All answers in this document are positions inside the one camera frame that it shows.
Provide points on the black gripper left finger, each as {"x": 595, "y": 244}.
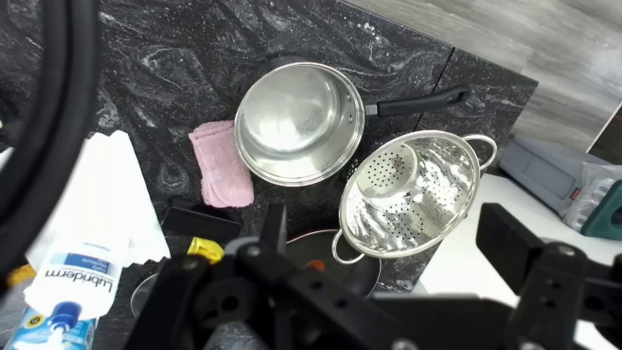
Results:
{"x": 214, "y": 304}

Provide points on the clear plastic bag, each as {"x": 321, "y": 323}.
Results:
{"x": 593, "y": 185}

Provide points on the steel perforated colander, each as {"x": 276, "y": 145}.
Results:
{"x": 414, "y": 195}

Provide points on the grey plastic box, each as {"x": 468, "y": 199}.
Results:
{"x": 536, "y": 172}

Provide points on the pink folded cloth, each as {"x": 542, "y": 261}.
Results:
{"x": 220, "y": 168}

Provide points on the teal box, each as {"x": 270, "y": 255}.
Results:
{"x": 608, "y": 216}

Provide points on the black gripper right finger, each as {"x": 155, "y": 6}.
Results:
{"x": 564, "y": 298}

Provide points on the small white pump lotion bottle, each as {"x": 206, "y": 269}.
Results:
{"x": 74, "y": 285}

